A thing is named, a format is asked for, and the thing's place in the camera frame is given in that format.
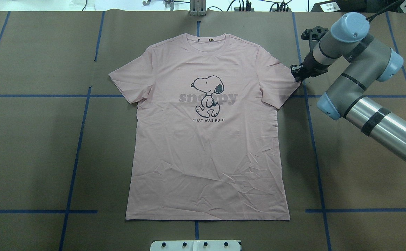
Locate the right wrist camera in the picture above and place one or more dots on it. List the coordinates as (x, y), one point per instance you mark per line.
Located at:
(314, 34)

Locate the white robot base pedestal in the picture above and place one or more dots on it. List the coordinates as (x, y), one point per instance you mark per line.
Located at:
(196, 245)

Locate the pink Snoopy t-shirt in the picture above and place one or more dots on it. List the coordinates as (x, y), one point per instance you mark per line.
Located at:
(207, 143)

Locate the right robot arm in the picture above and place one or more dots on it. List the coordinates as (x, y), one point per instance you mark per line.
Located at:
(369, 60)

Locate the aluminium frame post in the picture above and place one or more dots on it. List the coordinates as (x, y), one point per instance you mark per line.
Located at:
(198, 8)

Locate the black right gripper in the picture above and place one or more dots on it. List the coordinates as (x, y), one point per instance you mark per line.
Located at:
(308, 67)

